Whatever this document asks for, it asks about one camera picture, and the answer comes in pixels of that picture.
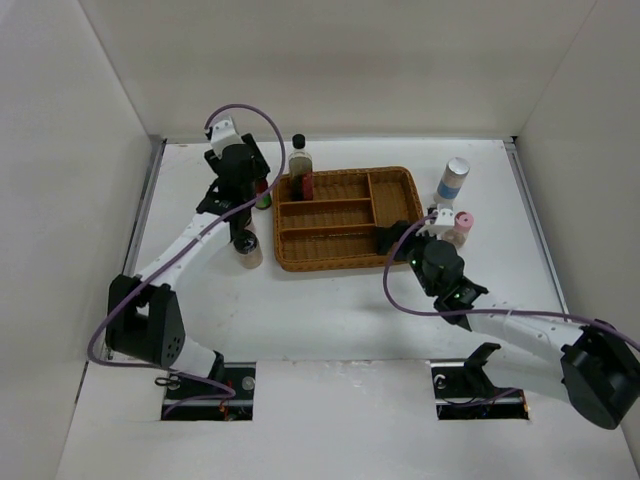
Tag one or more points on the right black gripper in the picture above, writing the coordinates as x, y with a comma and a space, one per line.
387, 236

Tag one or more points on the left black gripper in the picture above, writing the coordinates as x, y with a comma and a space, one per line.
261, 170

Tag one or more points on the red chili sauce bottle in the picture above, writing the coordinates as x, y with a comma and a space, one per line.
264, 200

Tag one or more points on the dark sauce bottle black cap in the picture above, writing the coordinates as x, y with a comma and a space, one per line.
300, 170

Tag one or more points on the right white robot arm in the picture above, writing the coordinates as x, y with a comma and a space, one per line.
598, 366

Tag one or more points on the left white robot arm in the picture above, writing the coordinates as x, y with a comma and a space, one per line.
147, 322

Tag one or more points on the brown wicker divided tray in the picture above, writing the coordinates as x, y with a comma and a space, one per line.
337, 228

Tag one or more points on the pink cap spice jar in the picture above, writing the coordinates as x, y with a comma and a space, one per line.
458, 234

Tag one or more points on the black cap spice jar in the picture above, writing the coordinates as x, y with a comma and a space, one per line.
248, 250

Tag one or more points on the white blue cylindrical shaker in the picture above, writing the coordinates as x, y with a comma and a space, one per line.
452, 180

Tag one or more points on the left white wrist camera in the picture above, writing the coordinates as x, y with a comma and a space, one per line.
221, 134

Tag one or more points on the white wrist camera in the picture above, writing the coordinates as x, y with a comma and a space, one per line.
221, 134
438, 221

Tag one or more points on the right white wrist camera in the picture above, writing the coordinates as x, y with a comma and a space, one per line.
438, 221

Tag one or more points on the left metal table rail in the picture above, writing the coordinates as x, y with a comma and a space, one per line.
158, 144

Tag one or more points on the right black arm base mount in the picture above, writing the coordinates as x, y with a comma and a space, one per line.
463, 391

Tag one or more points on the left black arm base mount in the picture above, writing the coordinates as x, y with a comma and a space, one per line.
187, 399

